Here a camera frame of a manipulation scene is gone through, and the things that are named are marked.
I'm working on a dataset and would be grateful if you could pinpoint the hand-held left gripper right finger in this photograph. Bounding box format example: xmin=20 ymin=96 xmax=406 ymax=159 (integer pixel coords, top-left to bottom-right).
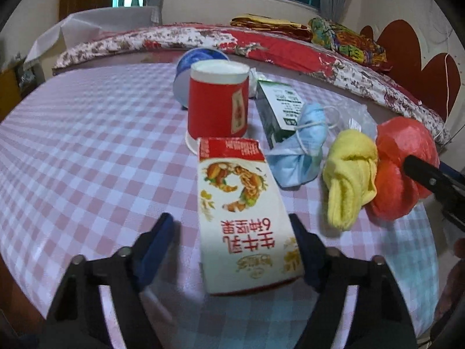
xmin=289 ymin=214 xmax=418 ymax=349

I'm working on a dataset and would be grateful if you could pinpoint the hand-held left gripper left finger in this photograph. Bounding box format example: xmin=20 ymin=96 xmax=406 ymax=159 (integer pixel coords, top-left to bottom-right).
xmin=38 ymin=213 xmax=175 ymax=349

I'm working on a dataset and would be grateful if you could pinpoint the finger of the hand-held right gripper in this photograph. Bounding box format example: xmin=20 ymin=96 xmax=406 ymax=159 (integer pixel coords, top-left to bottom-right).
xmin=403 ymin=154 xmax=465 ymax=233

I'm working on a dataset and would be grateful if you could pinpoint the red plastic bag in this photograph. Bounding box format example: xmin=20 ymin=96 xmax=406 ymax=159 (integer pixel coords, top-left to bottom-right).
xmin=365 ymin=117 xmax=440 ymax=221

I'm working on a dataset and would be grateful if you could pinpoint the white and red milk carton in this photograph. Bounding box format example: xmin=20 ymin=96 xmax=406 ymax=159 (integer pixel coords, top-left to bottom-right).
xmin=197 ymin=137 xmax=305 ymax=296

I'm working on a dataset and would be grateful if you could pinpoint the yellow cloth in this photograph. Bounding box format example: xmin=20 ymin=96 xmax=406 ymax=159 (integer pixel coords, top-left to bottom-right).
xmin=323 ymin=129 xmax=379 ymax=231

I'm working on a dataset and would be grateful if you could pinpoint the clear plastic bag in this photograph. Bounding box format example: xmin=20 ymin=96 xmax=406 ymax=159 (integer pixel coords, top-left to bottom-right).
xmin=327 ymin=102 xmax=378 ymax=139

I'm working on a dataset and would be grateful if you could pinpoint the blue face mask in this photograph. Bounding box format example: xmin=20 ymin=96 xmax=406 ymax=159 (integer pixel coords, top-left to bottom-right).
xmin=267 ymin=102 xmax=340 ymax=189

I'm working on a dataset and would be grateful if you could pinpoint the green and white carton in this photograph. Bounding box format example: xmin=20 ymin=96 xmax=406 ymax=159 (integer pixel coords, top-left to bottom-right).
xmin=255 ymin=80 xmax=309 ymax=149

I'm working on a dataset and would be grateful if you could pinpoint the red paper cup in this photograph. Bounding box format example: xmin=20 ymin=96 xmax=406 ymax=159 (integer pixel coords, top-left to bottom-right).
xmin=185 ymin=60 xmax=251 ymax=152

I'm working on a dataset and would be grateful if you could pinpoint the blue plastic bowl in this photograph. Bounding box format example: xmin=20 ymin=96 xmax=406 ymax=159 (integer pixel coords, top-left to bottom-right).
xmin=173 ymin=48 xmax=230 ymax=110

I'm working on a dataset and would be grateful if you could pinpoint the red cloud-shaped headboard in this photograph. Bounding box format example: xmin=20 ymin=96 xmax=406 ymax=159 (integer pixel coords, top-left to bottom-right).
xmin=360 ymin=20 xmax=462 ymax=120

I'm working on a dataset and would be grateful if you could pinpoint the colourful patterned pillow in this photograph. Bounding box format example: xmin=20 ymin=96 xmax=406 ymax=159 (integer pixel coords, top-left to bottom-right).
xmin=309 ymin=16 xmax=393 ymax=71

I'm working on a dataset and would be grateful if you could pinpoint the red floral bedspread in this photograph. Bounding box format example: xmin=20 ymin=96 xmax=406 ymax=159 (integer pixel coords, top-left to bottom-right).
xmin=53 ymin=24 xmax=451 ymax=144

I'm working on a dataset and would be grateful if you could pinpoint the folded yellow and red blanket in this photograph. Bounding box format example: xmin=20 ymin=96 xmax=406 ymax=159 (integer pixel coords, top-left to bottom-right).
xmin=230 ymin=14 xmax=313 ymax=40

